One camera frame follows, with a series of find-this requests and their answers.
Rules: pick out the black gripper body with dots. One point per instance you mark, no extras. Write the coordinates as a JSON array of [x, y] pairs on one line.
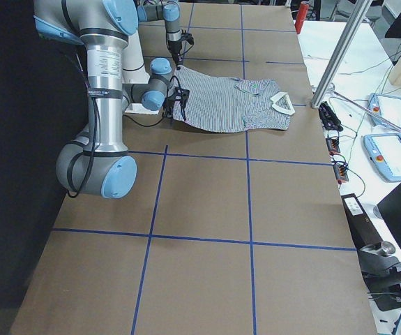
[[169, 105], [174, 47]]

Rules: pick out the blue white striped polo shirt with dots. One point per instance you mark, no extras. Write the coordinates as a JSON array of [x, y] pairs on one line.
[[232, 104]]

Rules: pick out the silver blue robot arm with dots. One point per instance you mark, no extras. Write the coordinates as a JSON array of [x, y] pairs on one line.
[[97, 161], [169, 13]]

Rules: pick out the red cylinder tube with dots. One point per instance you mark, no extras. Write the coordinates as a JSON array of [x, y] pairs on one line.
[[302, 10]]

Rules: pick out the black tool on table edge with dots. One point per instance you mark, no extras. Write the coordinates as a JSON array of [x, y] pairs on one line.
[[328, 118]]

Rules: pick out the orange black connector module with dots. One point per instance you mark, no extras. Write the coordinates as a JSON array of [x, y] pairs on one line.
[[332, 144]]

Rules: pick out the far blue teach pendant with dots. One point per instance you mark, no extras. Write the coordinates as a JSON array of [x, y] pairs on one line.
[[387, 106]]

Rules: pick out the blue teach pendant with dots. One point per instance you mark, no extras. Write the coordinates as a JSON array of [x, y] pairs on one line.
[[387, 106], [384, 150]]

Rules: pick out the near blue teach pendant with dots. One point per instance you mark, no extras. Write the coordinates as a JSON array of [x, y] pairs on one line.
[[384, 150]]

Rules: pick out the black box with white label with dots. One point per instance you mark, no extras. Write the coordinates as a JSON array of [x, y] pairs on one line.
[[362, 230]]

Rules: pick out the black stand with metal knob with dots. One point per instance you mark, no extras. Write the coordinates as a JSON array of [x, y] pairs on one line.
[[381, 272]]

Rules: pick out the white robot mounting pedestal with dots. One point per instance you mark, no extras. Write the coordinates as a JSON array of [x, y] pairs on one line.
[[134, 72]]

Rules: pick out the aluminium frame post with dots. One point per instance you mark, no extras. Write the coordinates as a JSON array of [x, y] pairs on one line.
[[348, 33]]

